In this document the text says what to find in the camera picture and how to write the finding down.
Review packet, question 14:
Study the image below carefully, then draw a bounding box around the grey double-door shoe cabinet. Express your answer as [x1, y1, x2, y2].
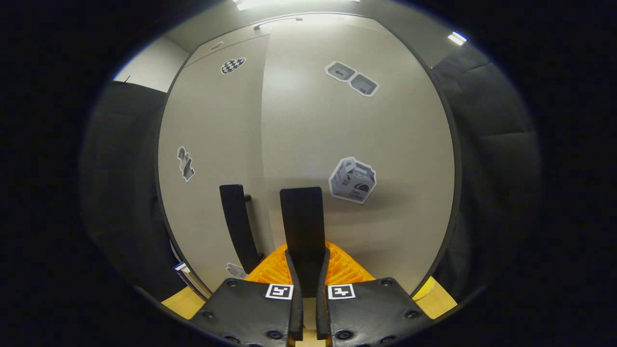
[154, 12, 463, 299]

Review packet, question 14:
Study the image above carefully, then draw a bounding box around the large ceiling light panel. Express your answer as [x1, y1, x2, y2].
[234, 0, 362, 11]

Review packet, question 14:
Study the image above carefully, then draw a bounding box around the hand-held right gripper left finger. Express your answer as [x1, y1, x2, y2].
[189, 243, 305, 347]

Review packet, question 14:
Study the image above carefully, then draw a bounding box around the blue spine book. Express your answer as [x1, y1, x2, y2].
[173, 262, 213, 300]

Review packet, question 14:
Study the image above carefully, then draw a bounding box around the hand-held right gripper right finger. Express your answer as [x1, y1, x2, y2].
[316, 242, 433, 347]

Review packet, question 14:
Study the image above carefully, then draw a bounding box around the box sticker shoe cabinet door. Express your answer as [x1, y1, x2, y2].
[260, 19, 456, 295]

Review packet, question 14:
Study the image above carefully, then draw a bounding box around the checkered sticker shoe cabinet door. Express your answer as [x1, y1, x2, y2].
[158, 36, 270, 292]

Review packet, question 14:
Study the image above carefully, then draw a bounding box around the black door handle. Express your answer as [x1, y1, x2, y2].
[219, 184, 264, 274]
[280, 187, 326, 297]

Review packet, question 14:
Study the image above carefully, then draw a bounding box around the black backdrop cloth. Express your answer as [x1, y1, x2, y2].
[80, 43, 543, 309]

